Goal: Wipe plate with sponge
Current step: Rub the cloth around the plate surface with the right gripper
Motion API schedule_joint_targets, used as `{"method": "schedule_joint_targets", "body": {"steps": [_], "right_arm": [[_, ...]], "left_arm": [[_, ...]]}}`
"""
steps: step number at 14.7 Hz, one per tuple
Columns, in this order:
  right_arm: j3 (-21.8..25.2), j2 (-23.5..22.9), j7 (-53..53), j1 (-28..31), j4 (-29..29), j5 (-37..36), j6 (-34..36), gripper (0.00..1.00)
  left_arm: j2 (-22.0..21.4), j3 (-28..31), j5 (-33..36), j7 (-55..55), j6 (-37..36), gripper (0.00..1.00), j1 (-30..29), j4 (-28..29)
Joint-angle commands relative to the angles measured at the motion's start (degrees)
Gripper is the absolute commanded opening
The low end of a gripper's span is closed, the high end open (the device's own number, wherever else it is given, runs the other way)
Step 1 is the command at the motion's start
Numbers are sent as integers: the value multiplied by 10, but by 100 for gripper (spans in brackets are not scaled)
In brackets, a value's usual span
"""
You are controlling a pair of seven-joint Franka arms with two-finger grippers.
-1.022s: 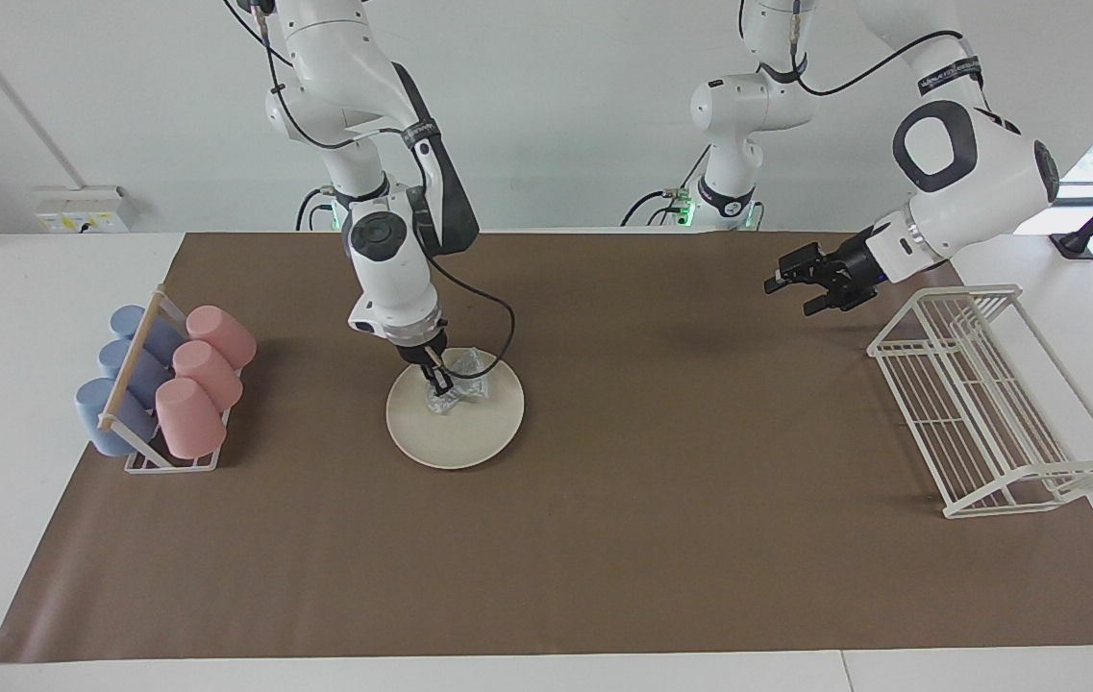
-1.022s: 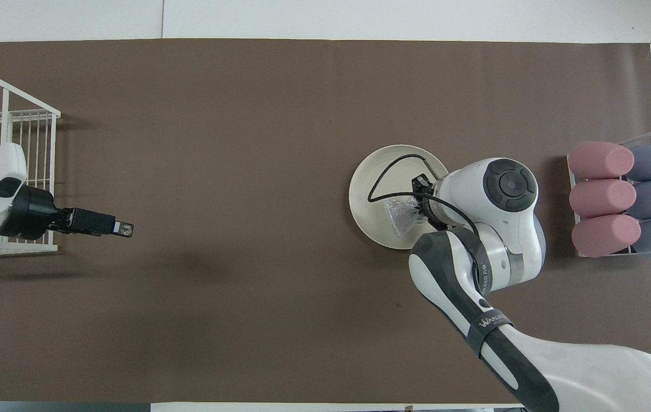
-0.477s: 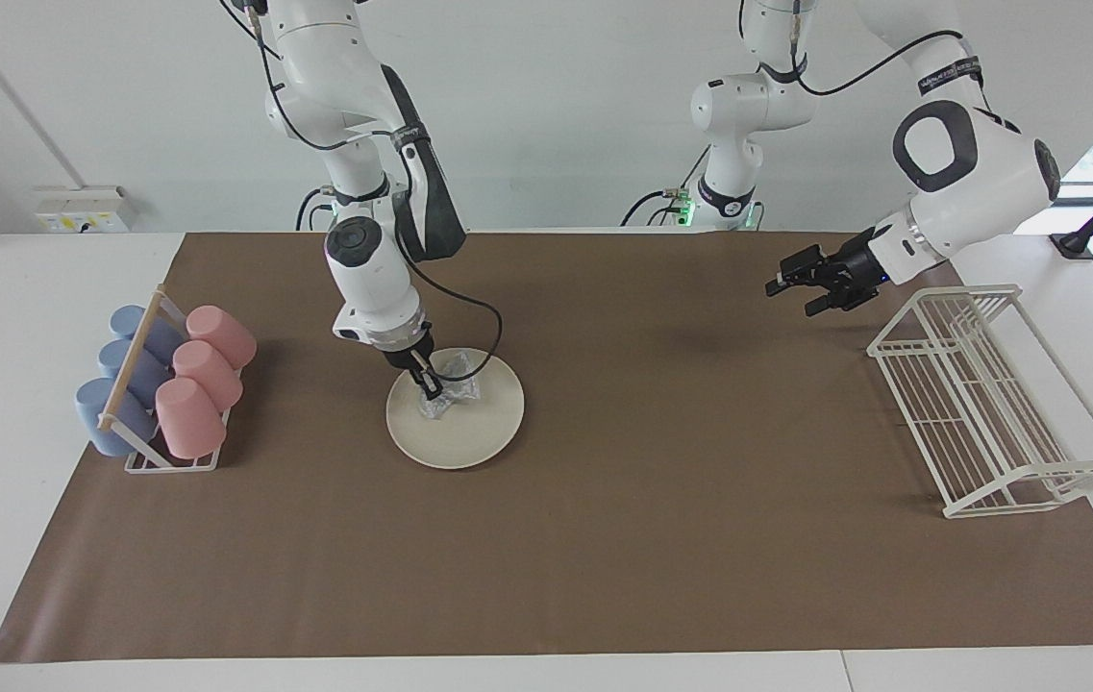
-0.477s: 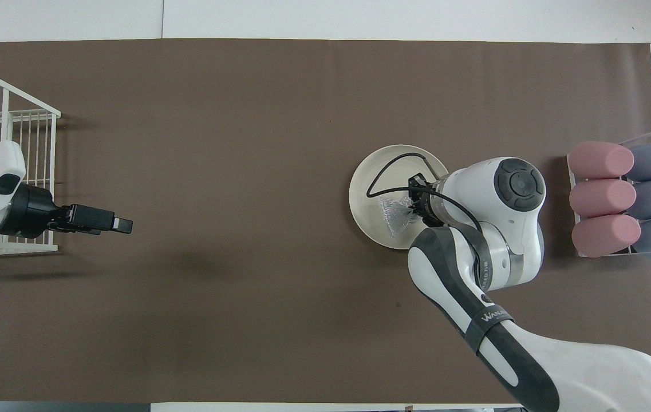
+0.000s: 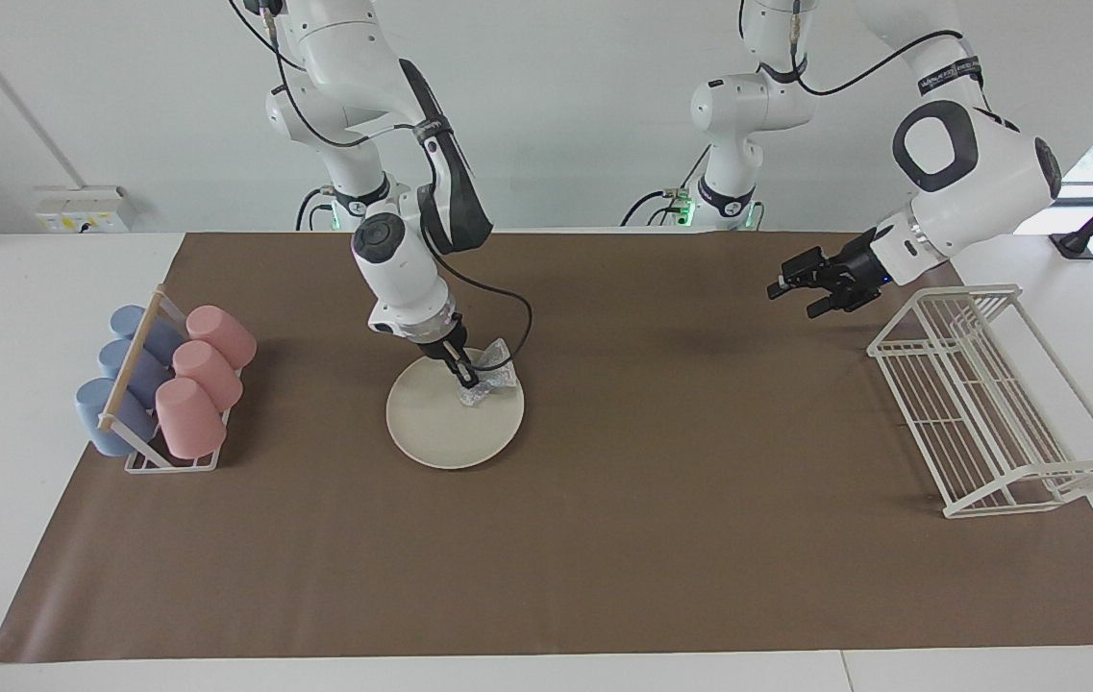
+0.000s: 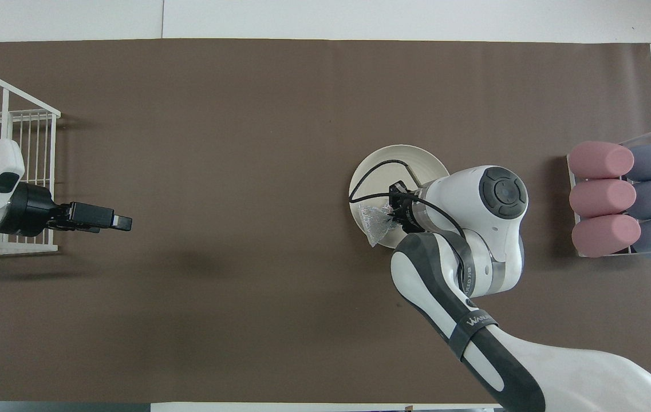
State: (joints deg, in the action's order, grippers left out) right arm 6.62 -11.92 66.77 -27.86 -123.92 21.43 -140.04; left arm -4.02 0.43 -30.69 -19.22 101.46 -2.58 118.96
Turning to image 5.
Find white wire dish rack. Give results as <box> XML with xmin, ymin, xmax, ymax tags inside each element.
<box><xmin>866</xmin><ymin>284</ymin><xmax>1093</xmax><ymax>520</ymax></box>

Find white wall power outlet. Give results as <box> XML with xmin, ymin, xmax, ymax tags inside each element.
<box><xmin>35</xmin><ymin>185</ymin><xmax>131</xmax><ymax>234</ymax></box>

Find cream round plate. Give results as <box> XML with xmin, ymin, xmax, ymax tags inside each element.
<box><xmin>385</xmin><ymin>347</ymin><xmax>526</xmax><ymax>471</ymax></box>

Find black right base cable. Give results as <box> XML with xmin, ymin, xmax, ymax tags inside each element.
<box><xmin>294</xmin><ymin>185</ymin><xmax>335</xmax><ymax>232</ymax></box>

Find cup holder rack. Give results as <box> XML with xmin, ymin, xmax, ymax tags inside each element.
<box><xmin>97</xmin><ymin>284</ymin><xmax>241</xmax><ymax>474</ymax></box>

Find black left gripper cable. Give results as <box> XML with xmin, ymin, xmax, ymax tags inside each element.
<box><xmin>738</xmin><ymin>0</ymin><xmax>994</xmax><ymax>116</ymax></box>

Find brown table mat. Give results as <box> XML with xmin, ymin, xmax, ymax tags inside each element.
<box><xmin>0</xmin><ymin>231</ymin><xmax>1093</xmax><ymax>664</ymax></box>

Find blue plastic cup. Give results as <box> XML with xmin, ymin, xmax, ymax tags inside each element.
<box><xmin>110</xmin><ymin>305</ymin><xmax>184</xmax><ymax>364</ymax></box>
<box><xmin>98</xmin><ymin>338</ymin><xmax>172</xmax><ymax>409</ymax></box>
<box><xmin>75</xmin><ymin>377</ymin><xmax>161</xmax><ymax>457</ymax></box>

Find clear plastic wrapper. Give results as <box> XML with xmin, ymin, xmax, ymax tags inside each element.
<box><xmin>458</xmin><ymin>338</ymin><xmax>518</xmax><ymax>407</ymax></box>

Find pink plastic cup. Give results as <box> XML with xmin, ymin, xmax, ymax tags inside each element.
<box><xmin>154</xmin><ymin>377</ymin><xmax>228</xmax><ymax>460</ymax></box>
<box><xmin>171</xmin><ymin>340</ymin><xmax>244</xmax><ymax>412</ymax></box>
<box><xmin>186</xmin><ymin>305</ymin><xmax>258</xmax><ymax>371</ymax></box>

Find black base cable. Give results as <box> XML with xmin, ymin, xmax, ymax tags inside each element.
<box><xmin>294</xmin><ymin>185</ymin><xmax>335</xmax><ymax>232</ymax></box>
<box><xmin>621</xmin><ymin>144</ymin><xmax>712</xmax><ymax>229</ymax></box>

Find black left base cable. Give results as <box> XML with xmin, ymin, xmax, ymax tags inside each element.
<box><xmin>621</xmin><ymin>144</ymin><xmax>712</xmax><ymax>229</ymax></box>

